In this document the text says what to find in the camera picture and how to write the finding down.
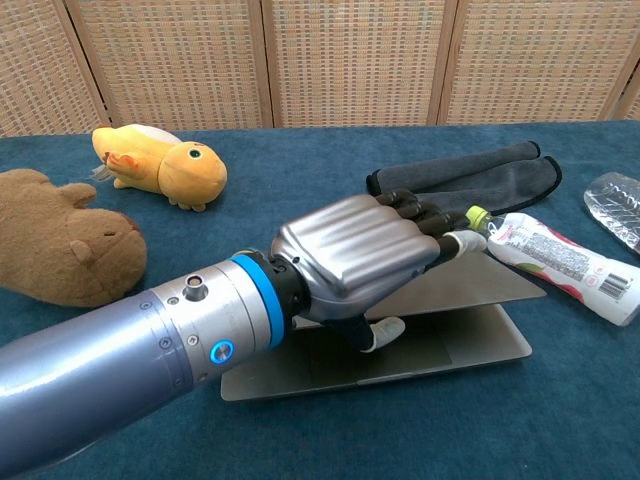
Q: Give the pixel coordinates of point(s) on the woven wooden folding screen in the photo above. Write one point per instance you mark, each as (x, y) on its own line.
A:
(350, 60)

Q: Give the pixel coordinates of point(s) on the grey cloth with black trim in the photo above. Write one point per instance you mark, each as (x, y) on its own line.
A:
(500, 175)

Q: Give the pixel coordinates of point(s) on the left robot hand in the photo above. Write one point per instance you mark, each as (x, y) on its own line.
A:
(355, 250)

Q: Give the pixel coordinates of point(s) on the yellow orange plush toy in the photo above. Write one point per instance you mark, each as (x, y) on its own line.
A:
(185, 170)

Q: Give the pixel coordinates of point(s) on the teal tablecloth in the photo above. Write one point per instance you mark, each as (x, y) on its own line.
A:
(450, 440)

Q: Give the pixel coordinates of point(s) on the clear crumpled plastic bottle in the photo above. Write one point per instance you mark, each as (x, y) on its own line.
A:
(615, 200)

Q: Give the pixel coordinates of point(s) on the green capped white label bottle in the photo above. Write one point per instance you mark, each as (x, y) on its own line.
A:
(550, 255)

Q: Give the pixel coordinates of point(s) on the grey laptop computer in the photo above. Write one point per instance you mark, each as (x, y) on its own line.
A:
(480, 345)

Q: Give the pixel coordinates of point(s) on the brown capybara plush toy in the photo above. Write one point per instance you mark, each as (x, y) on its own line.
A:
(60, 250)

